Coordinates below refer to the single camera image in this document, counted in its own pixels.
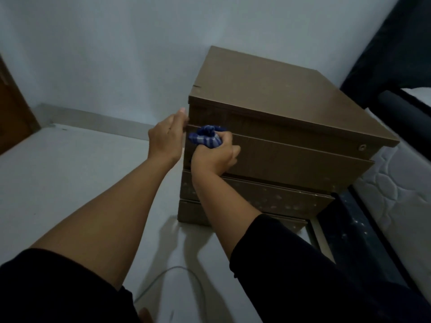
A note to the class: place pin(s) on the person's left forearm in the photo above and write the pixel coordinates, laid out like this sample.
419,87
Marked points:
111,215

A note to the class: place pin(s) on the black shirt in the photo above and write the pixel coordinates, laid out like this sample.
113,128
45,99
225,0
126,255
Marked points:
303,275

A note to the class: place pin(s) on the black bolster pillow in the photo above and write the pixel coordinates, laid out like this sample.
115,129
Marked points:
404,121

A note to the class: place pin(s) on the person's left fingers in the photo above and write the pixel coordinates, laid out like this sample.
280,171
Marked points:
178,117

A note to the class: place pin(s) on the white quilted mattress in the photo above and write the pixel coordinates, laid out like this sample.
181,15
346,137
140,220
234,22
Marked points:
400,195

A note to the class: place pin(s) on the blue striped cloth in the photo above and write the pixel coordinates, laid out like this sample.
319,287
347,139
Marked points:
205,137

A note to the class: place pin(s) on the white pillow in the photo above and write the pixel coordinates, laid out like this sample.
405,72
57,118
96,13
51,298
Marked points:
421,95

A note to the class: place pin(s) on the brown wooden door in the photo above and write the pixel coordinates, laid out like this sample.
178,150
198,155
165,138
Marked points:
13,114

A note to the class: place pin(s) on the person's left hand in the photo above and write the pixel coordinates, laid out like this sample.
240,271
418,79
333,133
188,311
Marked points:
165,141

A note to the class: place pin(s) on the person's right hand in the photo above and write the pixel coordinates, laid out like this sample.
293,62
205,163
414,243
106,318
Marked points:
212,161

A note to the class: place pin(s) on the black bed frame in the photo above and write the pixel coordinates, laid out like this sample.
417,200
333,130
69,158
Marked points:
357,238

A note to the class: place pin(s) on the brown wooden drawer cabinet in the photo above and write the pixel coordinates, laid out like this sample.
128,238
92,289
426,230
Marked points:
269,87

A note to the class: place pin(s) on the person's right fingers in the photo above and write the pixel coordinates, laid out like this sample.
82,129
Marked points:
229,151

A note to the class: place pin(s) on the dark bed blanket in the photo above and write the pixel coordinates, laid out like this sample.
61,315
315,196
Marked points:
394,47

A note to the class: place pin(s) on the brown wooden drawer front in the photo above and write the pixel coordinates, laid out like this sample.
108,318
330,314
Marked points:
192,213
262,196
286,161

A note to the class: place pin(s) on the person's right forearm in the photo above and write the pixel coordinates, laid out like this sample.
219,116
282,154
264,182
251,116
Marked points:
222,211

